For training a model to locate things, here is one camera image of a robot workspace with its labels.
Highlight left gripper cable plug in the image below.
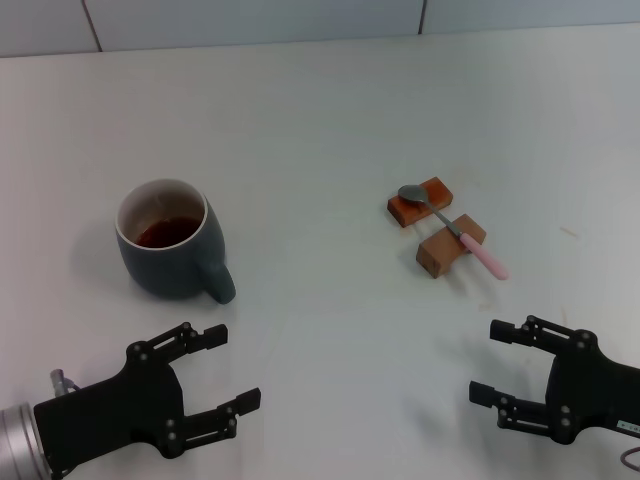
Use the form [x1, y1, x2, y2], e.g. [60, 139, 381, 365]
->
[49, 368, 82, 397]

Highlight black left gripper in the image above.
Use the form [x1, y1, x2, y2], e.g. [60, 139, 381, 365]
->
[33, 322, 262, 471]

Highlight orange brown wooden block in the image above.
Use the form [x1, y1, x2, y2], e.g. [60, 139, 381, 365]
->
[387, 175, 455, 229]

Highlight pink handled metal spoon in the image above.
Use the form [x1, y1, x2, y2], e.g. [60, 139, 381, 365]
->
[397, 184, 510, 281]

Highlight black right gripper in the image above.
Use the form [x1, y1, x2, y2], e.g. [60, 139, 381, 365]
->
[468, 314, 640, 445]

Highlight grey mug with dark drink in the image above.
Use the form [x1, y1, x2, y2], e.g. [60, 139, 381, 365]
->
[114, 178, 237, 305]

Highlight light wooden arch block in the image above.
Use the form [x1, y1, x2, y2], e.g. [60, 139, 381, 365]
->
[415, 213, 487, 279]

